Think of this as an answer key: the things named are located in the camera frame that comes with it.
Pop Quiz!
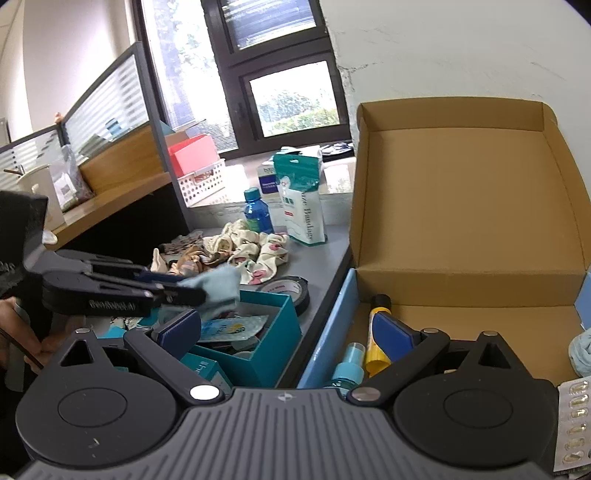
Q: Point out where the teal spray bottle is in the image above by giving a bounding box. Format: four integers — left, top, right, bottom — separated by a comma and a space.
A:
325, 342, 366, 399

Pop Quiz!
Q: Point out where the open cardboard mailer box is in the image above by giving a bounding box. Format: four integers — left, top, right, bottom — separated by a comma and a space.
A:
300, 97, 590, 388

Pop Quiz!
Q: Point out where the brown striped scrunchie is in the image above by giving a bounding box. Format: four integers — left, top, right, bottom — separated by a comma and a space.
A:
168, 246, 230, 277

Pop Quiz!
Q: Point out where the wooden desk partition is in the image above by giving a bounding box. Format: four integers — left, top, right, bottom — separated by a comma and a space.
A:
1, 42, 188, 247

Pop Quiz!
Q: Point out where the blue medicine bottle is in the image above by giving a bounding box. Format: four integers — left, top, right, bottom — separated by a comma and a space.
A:
243, 187, 274, 234

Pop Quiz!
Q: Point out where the yellow tube black cap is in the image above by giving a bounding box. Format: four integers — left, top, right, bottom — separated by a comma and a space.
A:
363, 294, 392, 378

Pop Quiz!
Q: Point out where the blue white glove box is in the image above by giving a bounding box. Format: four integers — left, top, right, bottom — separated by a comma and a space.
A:
256, 159, 286, 233

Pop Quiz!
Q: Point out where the person's left hand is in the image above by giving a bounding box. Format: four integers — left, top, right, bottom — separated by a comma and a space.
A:
0, 297, 72, 366

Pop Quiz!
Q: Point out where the cream floral scrunchie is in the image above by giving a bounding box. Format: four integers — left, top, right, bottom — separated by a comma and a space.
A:
201, 219, 260, 267

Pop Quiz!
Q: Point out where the rolled light blue sock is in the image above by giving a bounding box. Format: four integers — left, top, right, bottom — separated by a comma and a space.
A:
568, 329, 591, 377

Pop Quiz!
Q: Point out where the green white bandage bag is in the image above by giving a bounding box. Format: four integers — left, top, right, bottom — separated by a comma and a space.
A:
273, 146, 327, 246

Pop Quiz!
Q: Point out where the red box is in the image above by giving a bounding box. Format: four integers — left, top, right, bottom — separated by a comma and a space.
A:
165, 132, 219, 178

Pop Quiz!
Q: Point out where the pink floral scrunchie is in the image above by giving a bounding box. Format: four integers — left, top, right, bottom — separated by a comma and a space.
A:
228, 230, 288, 285

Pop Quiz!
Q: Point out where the teal open box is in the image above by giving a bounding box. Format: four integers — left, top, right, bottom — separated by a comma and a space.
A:
190, 290, 301, 388

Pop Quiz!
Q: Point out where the patterned knit glove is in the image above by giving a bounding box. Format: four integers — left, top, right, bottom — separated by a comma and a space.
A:
158, 230, 204, 255

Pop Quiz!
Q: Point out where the foil sachet packet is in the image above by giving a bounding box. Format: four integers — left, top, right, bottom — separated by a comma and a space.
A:
198, 315, 269, 343

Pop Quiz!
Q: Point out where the light blue sock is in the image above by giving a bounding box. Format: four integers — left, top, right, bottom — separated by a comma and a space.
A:
176, 265, 240, 322
568, 329, 591, 377

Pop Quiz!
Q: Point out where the pill blister pack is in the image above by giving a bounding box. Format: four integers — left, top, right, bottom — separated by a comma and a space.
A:
554, 377, 591, 474

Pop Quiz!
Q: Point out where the black tape roll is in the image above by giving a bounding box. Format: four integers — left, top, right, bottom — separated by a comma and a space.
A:
257, 276, 311, 316

